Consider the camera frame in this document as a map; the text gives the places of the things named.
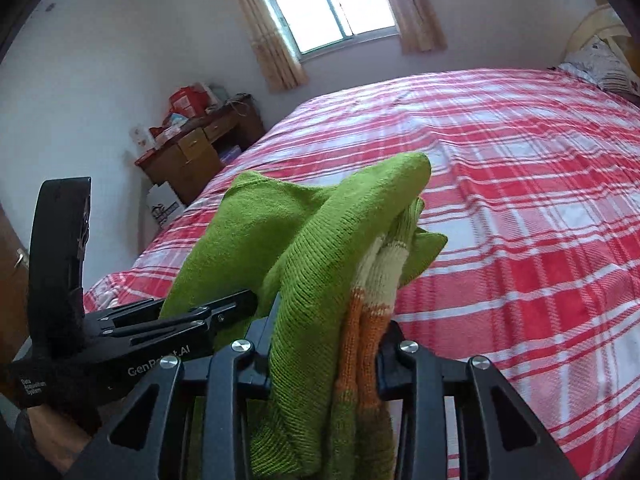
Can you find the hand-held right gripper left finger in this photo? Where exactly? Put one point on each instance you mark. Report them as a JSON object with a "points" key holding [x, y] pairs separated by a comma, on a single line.
{"points": [[255, 360]]}

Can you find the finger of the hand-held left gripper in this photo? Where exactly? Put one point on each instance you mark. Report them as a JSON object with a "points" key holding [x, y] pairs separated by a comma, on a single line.
{"points": [[165, 330], [220, 305]]}

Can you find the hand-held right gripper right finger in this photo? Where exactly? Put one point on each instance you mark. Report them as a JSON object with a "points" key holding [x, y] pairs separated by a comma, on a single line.
{"points": [[390, 375]]}

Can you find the green striped knit sweater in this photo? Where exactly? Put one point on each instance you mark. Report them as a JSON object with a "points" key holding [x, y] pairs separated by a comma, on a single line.
{"points": [[310, 270]]}

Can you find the person's left forearm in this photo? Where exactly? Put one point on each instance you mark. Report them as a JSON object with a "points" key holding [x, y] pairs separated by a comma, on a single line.
{"points": [[55, 440]]}

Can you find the white printed cardboard box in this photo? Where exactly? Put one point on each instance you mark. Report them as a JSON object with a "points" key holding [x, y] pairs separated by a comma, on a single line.
{"points": [[165, 205]]}

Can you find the brown wooden desk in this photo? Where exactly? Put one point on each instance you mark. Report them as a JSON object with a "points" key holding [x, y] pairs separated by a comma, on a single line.
{"points": [[190, 160]]}

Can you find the purple box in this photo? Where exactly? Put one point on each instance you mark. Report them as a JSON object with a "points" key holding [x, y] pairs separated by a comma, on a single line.
{"points": [[230, 152]]}

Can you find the red gift box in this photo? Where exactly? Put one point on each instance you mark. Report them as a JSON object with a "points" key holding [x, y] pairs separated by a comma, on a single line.
{"points": [[185, 102]]}

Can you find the red plaid bed sheet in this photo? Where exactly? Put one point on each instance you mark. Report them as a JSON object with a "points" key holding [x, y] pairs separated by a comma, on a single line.
{"points": [[525, 210]]}

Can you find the beige curtain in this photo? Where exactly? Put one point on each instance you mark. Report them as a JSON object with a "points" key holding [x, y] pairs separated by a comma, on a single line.
{"points": [[270, 45], [420, 15]]}

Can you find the window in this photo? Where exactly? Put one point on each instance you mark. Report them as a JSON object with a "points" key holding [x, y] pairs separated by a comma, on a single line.
{"points": [[330, 5]]}

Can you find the patterned pillow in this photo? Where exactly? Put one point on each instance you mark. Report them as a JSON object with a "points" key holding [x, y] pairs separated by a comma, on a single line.
{"points": [[600, 67]]}

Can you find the wooden headboard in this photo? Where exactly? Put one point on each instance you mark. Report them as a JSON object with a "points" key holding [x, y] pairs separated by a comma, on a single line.
{"points": [[595, 22]]}

